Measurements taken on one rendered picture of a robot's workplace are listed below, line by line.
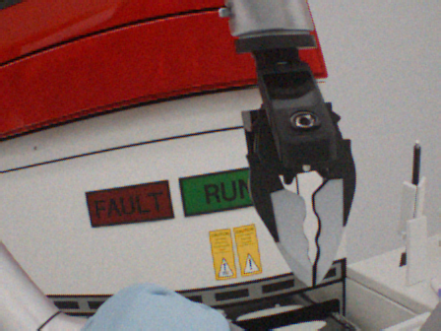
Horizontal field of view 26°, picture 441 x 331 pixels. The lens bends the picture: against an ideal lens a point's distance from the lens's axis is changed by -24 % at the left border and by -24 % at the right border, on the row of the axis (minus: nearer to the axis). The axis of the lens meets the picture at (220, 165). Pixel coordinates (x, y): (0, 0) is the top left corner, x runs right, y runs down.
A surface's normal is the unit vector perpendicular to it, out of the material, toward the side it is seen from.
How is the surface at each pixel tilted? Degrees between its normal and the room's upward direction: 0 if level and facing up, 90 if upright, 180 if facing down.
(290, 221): 90
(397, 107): 90
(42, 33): 90
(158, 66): 90
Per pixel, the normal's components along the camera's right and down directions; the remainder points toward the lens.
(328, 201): 0.09, 0.04
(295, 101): -0.10, -0.81
